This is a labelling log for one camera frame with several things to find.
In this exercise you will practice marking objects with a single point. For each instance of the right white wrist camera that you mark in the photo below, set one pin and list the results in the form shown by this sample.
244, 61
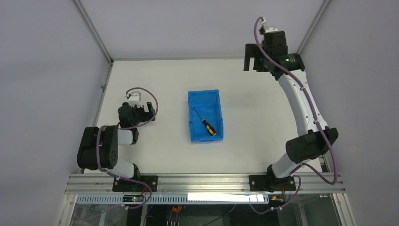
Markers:
265, 28

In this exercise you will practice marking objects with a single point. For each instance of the aluminium frame rail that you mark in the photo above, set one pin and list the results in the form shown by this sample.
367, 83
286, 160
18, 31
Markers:
234, 183

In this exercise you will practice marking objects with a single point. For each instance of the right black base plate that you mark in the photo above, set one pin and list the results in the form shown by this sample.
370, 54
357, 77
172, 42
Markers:
266, 183

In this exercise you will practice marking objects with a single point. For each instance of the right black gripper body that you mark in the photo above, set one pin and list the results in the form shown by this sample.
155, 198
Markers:
249, 57

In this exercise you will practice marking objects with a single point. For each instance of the white slotted cable duct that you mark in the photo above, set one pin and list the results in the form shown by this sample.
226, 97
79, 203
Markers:
190, 198

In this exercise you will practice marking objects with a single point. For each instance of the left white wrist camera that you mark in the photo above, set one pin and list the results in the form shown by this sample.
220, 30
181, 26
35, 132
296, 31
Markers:
134, 99

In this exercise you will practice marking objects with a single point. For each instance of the blue plastic bin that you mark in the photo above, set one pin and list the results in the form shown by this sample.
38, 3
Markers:
208, 104

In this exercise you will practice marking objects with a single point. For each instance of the green circuit board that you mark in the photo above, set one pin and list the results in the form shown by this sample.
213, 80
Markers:
132, 198

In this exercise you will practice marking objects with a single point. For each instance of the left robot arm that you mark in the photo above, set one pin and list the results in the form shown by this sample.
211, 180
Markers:
98, 148

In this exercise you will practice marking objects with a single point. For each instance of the black yellow handled screwdriver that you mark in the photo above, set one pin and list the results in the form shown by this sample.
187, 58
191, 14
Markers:
209, 128

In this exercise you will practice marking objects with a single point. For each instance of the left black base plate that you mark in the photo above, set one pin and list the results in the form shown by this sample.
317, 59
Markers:
135, 184

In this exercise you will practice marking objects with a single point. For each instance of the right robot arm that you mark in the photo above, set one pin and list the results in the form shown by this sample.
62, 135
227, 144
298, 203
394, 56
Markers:
315, 137

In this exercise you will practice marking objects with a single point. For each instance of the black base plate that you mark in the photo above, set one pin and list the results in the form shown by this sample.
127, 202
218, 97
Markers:
135, 184
266, 183

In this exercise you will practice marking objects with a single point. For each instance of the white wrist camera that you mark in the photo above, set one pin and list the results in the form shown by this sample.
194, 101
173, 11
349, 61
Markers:
134, 99
265, 28

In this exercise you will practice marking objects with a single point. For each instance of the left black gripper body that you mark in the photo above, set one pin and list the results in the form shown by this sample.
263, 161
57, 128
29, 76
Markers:
149, 111

